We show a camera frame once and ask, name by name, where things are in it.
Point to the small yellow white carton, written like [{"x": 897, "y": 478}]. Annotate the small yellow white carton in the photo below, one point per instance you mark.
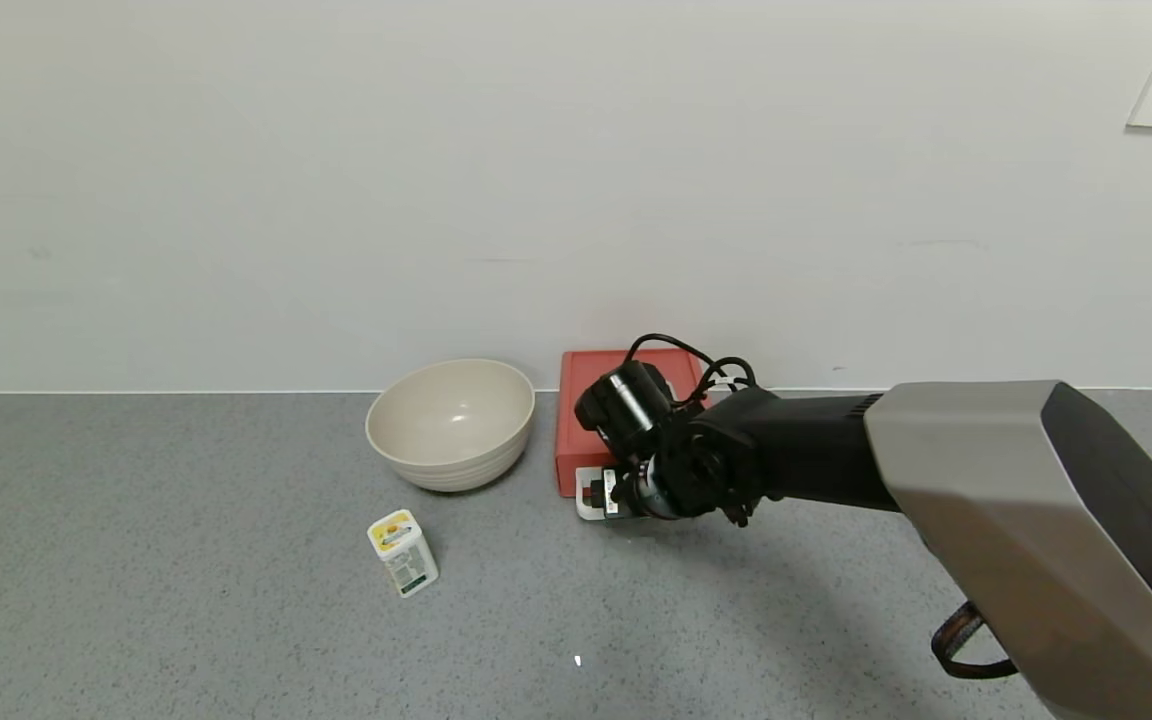
[{"x": 404, "y": 555}]

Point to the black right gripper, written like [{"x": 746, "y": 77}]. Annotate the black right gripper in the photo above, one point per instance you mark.
[{"x": 612, "y": 491}]

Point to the beige ribbed bowl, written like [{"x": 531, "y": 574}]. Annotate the beige ribbed bowl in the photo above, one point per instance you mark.
[{"x": 451, "y": 425}]

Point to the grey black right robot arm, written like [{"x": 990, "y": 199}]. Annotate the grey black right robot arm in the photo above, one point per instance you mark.
[{"x": 986, "y": 470}]

